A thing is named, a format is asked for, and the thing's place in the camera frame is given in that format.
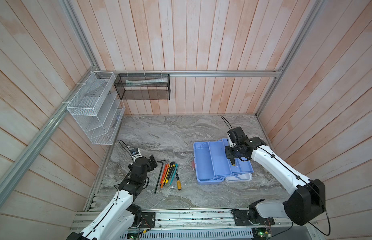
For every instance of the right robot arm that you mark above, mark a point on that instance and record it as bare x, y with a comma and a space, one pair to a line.
307, 198

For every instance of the teal utility knife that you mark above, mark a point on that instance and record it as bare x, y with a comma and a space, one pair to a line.
173, 175

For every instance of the black hex key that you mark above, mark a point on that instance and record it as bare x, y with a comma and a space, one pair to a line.
163, 163

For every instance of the red screwdriver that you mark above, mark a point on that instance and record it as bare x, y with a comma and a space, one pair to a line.
161, 179

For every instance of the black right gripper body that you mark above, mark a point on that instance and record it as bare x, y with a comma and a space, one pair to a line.
231, 151

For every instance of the white wire mesh shelf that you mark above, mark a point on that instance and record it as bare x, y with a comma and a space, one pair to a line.
97, 109

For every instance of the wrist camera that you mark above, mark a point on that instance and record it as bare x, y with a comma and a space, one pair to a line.
135, 152
236, 136

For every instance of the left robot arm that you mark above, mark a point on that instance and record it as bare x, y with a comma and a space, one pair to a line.
121, 213

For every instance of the black wire mesh basket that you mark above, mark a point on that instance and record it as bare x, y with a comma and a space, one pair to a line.
137, 87

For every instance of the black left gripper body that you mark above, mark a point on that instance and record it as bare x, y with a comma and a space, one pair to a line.
151, 167

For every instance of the orange screwdriver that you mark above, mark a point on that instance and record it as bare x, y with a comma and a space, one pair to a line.
165, 174

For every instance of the blue tool box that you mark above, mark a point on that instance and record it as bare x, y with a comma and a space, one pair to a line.
213, 167

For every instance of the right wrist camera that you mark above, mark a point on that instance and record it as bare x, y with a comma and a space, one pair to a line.
236, 136

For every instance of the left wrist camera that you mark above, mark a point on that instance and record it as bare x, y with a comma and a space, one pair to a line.
135, 152

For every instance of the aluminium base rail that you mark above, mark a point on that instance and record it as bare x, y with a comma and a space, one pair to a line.
191, 224

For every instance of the yellow black utility knife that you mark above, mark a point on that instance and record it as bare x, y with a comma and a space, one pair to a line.
169, 172

